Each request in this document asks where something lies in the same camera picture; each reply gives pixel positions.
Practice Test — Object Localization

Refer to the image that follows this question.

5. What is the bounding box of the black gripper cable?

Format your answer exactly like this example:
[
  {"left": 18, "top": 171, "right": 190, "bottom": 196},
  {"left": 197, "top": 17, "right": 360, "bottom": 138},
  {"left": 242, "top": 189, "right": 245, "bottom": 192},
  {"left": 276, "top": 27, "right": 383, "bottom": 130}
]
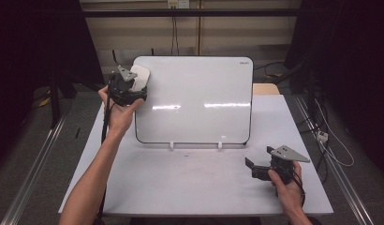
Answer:
[
  {"left": 96, "top": 80, "right": 115, "bottom": 221},
  {"left": 292, "top": 172, "right": 306, "bottom": 208}
]

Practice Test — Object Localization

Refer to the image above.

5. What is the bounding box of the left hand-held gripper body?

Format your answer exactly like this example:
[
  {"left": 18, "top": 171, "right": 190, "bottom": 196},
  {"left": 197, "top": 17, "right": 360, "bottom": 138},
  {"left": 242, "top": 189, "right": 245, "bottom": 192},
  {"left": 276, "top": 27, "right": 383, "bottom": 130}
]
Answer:
[{"left": 109, "top": 65, "right": 139, "bottom": 108}]

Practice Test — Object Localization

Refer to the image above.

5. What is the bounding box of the aluminium floor rail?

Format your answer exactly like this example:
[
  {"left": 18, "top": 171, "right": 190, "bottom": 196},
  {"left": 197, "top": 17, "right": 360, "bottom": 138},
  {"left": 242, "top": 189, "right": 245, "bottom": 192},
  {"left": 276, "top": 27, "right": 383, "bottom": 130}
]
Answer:
[
  {"left": 0, "top": 114, "right": 68, "bottom": 225},
  {"left": 293, "top": 94, "right": 375, "bottom": 225}
]

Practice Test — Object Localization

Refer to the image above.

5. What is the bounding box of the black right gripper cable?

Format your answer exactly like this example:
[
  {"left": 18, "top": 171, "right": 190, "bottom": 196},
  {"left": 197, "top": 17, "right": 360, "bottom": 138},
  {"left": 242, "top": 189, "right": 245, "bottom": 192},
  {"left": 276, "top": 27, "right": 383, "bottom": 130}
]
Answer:
[{"left": 292, "top": 172, "right": 306, "bottom": 208}]

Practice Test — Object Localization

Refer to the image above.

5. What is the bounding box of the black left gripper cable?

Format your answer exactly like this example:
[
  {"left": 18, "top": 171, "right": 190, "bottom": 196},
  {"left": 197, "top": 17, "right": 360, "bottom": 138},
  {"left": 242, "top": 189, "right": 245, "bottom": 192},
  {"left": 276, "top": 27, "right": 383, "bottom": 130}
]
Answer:
[{"left": 96, "top": 80, "right": 115, "bottom": 221}]

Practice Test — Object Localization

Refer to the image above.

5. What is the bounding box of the person's right hand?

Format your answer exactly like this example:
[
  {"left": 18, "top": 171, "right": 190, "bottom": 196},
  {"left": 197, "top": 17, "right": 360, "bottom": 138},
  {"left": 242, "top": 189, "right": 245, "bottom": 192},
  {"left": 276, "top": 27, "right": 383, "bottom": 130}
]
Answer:
[{"left": 267, "top": 161, "right": 305, "bottom": 214}]

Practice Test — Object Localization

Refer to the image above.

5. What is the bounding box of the white wall socket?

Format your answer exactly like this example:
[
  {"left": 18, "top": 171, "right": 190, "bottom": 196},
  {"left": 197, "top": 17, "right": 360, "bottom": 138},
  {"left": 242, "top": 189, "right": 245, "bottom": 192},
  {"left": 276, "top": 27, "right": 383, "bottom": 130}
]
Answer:
[{"left": 167, "top": 0, "right": 191, "bottom": 9}]

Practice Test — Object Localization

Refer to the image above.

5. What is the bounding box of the black curtain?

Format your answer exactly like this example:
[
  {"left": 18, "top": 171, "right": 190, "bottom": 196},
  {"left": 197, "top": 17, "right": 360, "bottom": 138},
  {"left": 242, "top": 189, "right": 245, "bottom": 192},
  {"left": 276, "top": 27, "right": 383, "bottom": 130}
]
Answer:
[
  {"left": 0, "top": 0, "right": 106, "bottom": 170},
  {"left": 283, "top": 0, "right": 384, "bottom": 176}
]

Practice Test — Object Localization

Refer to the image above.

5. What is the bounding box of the white power strip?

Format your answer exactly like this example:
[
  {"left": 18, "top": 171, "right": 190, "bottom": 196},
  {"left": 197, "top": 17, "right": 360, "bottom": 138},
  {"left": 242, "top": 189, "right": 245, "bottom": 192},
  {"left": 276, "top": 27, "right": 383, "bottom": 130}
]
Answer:
[{"left": 316, "top": 130, "right": 330, "bottom": 143}]

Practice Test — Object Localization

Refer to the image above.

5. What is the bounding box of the white whiteboard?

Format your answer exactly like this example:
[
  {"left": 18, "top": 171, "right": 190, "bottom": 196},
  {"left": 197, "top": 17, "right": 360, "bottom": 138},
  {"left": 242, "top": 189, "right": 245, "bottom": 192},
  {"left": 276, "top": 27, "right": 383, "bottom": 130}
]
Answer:
[{"left": 132, "top": 55, "right": 255, "bottom": 146}]

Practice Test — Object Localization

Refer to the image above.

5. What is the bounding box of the white whiteboard eraser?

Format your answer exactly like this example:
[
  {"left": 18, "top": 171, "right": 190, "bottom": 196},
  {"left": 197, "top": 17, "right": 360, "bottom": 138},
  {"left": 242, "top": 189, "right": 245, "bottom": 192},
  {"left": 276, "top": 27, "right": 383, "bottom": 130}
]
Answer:
[{"left": 129, "top": 64, "right": 151, "bottom": 93}]

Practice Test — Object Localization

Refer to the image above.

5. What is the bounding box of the black wall cable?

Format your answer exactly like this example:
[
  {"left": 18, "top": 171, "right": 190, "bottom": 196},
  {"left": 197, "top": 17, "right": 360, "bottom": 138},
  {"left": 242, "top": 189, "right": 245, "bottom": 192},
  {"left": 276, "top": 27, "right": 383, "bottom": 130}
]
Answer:
[{"left": 170, "top": 7, "right": 179, "bottom": 57}]

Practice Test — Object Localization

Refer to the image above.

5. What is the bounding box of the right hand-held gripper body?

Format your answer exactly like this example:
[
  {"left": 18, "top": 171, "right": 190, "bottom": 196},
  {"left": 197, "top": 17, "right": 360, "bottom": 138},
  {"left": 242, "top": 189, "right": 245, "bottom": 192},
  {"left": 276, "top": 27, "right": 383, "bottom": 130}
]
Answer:
[{"left": 268, "top": 144, "right": 311, "bottom": 186}]

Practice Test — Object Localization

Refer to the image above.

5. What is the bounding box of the white cable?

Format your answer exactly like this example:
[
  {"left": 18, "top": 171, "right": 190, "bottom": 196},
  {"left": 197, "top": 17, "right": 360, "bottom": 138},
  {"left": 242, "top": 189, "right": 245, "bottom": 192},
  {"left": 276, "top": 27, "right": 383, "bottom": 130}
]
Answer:
[{"left": 314, "top": 98, "right": 355, "bottom": 168}]

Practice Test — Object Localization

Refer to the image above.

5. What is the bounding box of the person's left hand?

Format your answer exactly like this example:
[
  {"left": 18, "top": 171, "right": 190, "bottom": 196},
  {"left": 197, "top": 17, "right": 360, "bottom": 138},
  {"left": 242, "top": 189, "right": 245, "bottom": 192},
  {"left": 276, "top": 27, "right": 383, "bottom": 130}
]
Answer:
[{"left": 97, "top": 85, "right": 145, "bottom": 135}]

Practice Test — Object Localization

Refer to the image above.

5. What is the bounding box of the black metal stand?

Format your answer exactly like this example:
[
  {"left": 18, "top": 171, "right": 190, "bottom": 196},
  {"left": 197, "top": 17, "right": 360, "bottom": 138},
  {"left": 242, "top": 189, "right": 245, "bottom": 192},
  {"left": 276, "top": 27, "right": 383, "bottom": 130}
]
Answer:
[{"left": 49, "top": 70, "right": 62, "bottom": 129}]

